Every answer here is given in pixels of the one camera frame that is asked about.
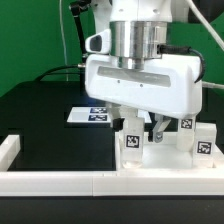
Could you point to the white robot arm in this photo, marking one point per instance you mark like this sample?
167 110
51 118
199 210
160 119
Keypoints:
131 64

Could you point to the AprilTag marker sheet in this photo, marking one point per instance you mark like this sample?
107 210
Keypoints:
86 115

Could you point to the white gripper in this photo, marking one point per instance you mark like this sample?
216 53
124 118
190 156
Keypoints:
168 86

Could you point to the white square table top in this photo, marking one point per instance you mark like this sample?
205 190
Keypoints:
165 155

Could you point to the white U-shaped obstacle fence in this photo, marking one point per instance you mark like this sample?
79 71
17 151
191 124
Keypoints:
122 182

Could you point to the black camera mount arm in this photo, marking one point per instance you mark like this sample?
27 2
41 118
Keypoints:
77 7

